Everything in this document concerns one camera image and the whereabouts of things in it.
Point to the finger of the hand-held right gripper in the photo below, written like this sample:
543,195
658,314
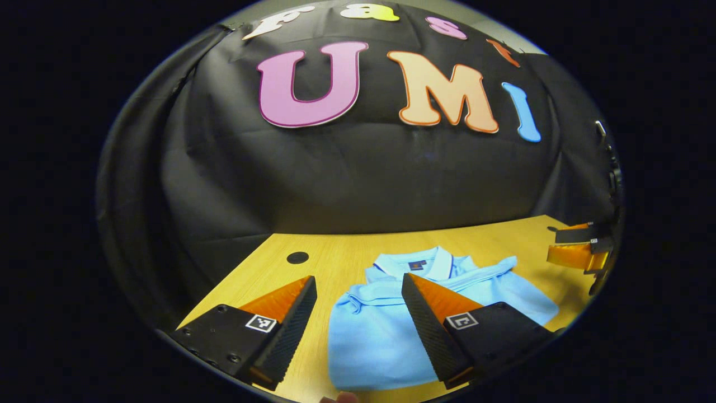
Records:
573,234
573,256

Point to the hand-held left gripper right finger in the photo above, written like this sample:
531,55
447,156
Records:
428,336

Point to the light blue T-shirt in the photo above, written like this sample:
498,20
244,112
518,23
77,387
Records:
369,336

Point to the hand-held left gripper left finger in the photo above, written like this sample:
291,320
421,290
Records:
285,336

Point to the black backdrop cloth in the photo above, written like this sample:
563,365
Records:
335,179

